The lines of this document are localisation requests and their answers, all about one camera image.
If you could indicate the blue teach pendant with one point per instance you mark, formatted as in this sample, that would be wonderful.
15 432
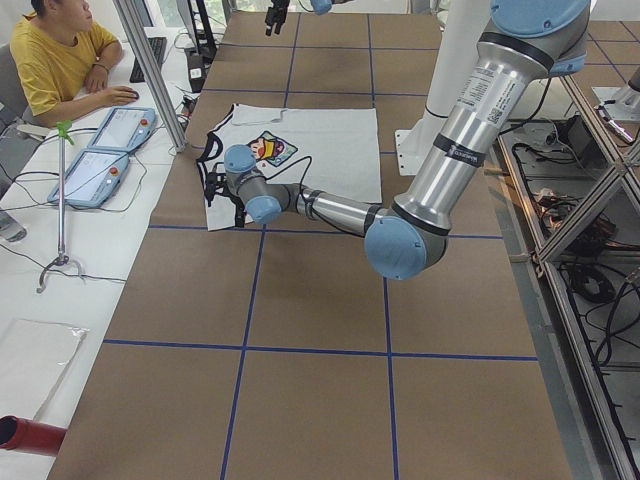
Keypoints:
92 177
124 129

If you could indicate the clear plastic bag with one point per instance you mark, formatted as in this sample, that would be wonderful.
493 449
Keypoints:
35 357

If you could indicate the black camera stand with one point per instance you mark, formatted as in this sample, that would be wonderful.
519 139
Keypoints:
204 49

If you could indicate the grey cartoon print t-shirt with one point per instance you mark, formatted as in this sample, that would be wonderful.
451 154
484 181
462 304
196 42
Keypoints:
335 150

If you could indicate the person's right hand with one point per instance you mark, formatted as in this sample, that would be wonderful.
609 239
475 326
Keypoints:
118 96

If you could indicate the lower blue teach pendant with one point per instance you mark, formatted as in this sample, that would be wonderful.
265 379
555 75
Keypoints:
92 177

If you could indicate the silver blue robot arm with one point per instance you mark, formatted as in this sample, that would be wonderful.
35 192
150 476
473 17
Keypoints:
318 7
490 52

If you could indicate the upper blue teach pendant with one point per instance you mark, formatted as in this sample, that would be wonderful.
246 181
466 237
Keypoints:
124 129

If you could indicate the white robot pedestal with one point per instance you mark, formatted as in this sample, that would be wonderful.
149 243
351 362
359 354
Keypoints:
430 100

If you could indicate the green handled reacher grabber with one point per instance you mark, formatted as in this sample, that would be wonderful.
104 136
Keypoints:
62 259

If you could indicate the aluminium frame post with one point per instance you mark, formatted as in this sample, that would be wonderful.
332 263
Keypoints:
135 33

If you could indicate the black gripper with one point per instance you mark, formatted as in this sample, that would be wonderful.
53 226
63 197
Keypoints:
274 12
240 216

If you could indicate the person in yellow shirt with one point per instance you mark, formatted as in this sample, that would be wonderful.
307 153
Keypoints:
54 48

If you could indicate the black power adapter box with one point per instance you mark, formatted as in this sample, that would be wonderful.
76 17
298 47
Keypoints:
574 133

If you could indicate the person's left hand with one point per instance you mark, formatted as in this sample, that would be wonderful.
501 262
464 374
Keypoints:
97 79

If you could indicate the red cylinder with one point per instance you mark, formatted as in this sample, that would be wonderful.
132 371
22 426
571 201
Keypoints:
28 436

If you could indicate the aluminium frame base rack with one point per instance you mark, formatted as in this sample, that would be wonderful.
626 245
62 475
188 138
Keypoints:
578 231

